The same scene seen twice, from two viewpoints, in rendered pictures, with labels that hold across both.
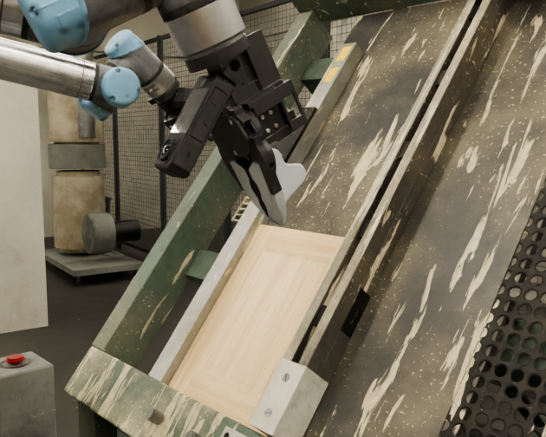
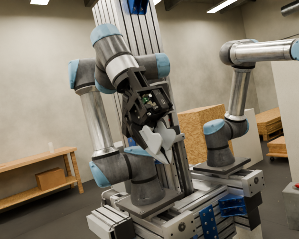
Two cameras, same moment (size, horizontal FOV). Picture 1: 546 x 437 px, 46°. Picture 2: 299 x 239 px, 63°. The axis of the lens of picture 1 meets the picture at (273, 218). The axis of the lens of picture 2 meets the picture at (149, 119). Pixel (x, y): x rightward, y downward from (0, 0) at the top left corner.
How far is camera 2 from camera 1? 89 cm
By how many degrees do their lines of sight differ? 89
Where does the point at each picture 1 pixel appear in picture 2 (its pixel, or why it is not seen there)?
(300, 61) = not seen: outside the picture
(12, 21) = not seen: hidden behind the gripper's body
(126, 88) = not seen: outside the picture
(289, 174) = (154, 139)
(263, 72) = (135, 87)
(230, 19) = (111, 72)
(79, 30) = (103, 88)
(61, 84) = (275, 57)
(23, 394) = (296, 203)
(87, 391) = not seen: outside the picture
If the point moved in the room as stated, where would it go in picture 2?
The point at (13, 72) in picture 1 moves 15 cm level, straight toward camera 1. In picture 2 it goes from (256, 58) to (226, 63)
